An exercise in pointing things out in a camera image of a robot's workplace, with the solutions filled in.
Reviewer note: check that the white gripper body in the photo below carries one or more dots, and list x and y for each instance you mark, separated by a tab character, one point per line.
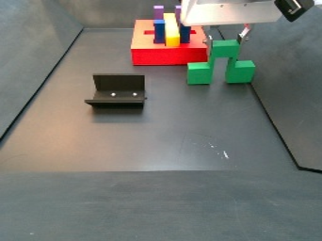
218	12

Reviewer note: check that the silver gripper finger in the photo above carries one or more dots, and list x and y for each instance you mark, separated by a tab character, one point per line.
243	34
207	42

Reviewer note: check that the red board base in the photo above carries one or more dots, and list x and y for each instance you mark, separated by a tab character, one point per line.
148	53

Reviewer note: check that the purple block right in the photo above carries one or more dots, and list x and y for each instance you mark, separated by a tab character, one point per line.
178	14

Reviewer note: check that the purple block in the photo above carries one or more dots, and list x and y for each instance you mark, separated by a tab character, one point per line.
178	14
158	12

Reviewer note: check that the blue block right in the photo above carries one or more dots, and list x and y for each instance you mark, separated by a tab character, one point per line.
185	33

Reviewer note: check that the blue block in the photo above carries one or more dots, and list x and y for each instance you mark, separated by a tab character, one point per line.
185	33
159	31

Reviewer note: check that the yellow block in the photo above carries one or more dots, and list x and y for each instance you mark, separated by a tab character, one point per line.
171	30

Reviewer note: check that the purple block left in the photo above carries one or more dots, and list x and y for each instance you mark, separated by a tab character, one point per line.
158	12

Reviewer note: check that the blue block left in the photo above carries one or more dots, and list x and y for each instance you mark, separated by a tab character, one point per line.
159	31

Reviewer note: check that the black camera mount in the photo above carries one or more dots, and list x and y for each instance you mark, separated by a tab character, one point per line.
293	8

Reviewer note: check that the black angle bracket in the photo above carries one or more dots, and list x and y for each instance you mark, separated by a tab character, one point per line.
118	89

